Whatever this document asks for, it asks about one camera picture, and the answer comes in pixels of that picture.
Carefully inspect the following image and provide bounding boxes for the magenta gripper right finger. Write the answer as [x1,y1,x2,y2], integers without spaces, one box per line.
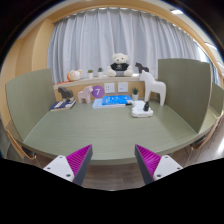
[135,145,182,184]

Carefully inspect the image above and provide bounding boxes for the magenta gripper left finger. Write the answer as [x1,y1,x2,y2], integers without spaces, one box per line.
[44,145,93,186]

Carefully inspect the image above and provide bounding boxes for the black charger plug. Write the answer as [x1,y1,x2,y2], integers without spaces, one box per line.
[143,101,149,112]

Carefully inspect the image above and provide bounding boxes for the white power strip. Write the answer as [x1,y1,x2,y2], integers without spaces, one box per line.
[131,100,153,118]

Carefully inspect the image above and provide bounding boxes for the blue book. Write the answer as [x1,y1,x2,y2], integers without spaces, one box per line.
[92,95,133,109]

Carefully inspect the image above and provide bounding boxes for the small potted plant on desk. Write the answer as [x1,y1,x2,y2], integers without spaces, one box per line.
[132,87,139,101]

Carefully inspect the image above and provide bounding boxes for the dark grey wooden horse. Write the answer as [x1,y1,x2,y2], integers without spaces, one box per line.
[58,87,74,102]

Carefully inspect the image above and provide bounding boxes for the pink wooden horse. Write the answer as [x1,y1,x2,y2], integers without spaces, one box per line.
[78,86,93,104]

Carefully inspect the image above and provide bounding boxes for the purple round number sign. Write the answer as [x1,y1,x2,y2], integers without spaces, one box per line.
[92,85,105,98]

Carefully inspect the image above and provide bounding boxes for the green left desk partition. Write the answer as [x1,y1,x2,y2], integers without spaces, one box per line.
[5,69,56,140]

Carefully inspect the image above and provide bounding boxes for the green desk partition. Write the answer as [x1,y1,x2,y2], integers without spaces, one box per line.
[5,69,56,140]
[158,58,212,133]

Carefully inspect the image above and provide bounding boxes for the large white wooden horse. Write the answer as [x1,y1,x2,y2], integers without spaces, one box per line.
[140,71,166,106]

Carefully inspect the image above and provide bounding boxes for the wooden shelf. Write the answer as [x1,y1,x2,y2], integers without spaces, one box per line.
[54,75,145,101]

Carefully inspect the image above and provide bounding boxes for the orange white plush toy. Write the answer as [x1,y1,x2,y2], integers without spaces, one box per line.
[67,69,83,82]

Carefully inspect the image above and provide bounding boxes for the green right desk partition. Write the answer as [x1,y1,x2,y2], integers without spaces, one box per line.
[158,58,212,133]

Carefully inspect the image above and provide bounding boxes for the small potted plant left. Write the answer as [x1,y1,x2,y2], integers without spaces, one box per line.
[87,69,94,79]

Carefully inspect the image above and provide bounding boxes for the small black horse on shelf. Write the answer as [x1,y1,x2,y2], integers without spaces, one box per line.
[135,62,149,73]

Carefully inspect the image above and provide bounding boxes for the small potted plant middle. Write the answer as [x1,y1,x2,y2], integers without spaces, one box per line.
[97,67,103,78]

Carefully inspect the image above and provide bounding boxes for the white teddy bear black shirt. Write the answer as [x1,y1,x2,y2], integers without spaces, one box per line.
[106,53,133,77]

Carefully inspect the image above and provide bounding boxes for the grey curtain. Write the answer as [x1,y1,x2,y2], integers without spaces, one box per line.
[47,8,210,84]

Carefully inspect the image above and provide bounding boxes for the white wall socket right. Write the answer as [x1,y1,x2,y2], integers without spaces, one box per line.
[118,82,128,93]

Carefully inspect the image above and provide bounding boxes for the white wall socket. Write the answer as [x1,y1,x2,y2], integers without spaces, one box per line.
[104,83,115,94]
[118,82,128,93]

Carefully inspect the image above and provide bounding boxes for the white wall socket left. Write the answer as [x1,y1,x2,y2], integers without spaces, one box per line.
[104,83,115,94]

